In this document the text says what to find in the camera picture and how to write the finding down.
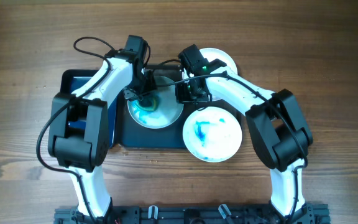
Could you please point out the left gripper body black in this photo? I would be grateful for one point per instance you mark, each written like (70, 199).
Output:
(141, 85)

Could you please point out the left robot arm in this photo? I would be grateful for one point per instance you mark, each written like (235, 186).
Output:
(79, 131)

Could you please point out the dark grey serving tray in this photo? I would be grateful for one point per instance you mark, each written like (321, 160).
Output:
(127, 132)

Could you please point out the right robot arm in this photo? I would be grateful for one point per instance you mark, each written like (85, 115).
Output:
(279, 132)

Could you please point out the white plate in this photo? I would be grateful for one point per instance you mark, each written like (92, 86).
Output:
(163, 109)
(211, 54)
(212, 134)

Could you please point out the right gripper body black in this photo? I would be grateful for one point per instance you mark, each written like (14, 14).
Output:
(188, 93)

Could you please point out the green yellow sponge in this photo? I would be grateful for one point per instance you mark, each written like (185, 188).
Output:
(148, 104)

